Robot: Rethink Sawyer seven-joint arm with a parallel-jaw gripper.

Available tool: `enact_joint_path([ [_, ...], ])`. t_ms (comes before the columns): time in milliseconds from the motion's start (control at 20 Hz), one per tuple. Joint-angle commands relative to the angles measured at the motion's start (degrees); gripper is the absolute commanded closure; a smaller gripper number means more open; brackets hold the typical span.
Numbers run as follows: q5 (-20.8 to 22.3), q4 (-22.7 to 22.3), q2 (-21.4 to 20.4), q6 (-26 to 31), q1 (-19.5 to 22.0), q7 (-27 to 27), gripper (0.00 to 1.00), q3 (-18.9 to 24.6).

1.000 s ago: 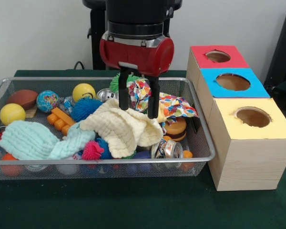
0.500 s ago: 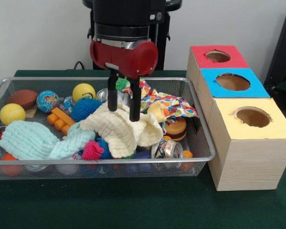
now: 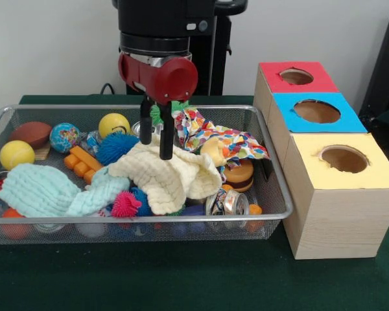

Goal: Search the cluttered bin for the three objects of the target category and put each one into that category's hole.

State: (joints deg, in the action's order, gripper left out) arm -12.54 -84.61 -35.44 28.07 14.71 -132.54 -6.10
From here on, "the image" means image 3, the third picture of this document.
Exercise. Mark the blue globe print ball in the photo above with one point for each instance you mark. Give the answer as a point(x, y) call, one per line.
point(65, 137)

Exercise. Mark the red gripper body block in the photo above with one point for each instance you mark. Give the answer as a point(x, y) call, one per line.
point(168, 81)

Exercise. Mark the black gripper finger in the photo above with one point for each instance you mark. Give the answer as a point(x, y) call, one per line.
point(167, 136)
point(146, 129)

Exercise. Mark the yellow ball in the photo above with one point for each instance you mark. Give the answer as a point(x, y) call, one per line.
point(111, 123)
point(17, 155)

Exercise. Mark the cream waffle cloth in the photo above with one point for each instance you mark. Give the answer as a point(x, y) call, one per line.
point(181, 178)

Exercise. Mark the black chair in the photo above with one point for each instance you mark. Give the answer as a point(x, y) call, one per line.
point(385, 64)

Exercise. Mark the white multicolour dotted cloth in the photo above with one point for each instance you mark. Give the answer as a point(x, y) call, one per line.
point(249, 147)
point(194, 126)

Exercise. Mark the mint green cloth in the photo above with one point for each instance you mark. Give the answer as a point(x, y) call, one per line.
point(39, 191)

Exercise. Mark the wooden box with three holes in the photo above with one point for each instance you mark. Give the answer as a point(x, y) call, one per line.
point(343, 220)

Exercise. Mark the green fuzzy toy with eyes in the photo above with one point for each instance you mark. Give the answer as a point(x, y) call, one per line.
point(155, 113)

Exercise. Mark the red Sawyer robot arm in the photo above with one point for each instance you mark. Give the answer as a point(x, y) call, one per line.
point(155, 19)

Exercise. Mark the orange plastic grid tray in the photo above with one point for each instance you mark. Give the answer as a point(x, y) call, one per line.
point(81, 162)

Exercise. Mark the brown toy football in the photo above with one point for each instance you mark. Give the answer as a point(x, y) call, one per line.
point(30, 133)

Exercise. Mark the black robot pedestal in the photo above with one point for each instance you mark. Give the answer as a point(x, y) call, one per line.
point(220, 64)

